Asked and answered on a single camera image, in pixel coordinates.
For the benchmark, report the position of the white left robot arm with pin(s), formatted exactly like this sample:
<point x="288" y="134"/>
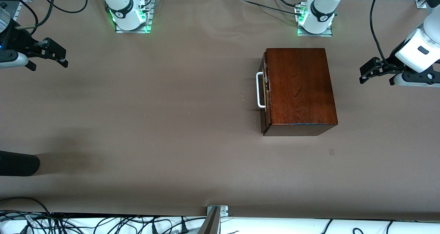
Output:
<point x="321" y="10"/>

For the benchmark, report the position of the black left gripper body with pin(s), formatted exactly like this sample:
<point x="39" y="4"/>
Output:
<point x="390" y="63"/>

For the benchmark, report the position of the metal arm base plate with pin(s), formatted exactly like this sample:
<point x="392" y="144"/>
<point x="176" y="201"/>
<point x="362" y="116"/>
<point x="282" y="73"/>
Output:
<point x="120" y="30"/>
<point x="302" y="33"/>

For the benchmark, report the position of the brown paper table cover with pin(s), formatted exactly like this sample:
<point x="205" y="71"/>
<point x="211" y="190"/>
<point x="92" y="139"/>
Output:
<point x="154" y="124"/>

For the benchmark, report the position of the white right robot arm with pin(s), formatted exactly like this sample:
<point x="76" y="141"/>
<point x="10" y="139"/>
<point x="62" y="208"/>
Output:
<point x="125" y="10"/>

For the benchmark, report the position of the silver metal bracket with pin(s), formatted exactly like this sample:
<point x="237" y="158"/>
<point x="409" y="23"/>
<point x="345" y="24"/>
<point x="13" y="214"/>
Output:
<point x="223" y="210"/>

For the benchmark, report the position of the grey metal beam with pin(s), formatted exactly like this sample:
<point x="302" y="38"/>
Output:
<point x="210" y="225"/>

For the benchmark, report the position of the dark brown wooden cabinet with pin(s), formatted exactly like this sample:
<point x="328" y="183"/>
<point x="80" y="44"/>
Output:
<point x="299" y="86"/>

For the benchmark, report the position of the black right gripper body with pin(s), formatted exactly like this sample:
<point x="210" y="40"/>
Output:
<point x="19" y="41"/>

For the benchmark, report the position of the white sheet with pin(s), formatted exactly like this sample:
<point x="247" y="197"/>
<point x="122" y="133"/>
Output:
<point x="275" y="227"/>

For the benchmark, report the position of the black power plug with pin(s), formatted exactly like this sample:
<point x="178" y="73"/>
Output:
<point x="153" y="229"/>
<point x="184" y="228"/>

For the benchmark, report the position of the perforated metal rail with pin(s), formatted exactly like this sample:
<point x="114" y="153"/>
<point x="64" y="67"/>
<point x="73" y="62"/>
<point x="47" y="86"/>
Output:
<point x="18" y="10"/>

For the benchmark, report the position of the black foam cylinder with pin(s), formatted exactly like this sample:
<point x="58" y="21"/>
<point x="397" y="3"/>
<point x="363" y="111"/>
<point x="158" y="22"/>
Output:
<point x="17" y="163"/>

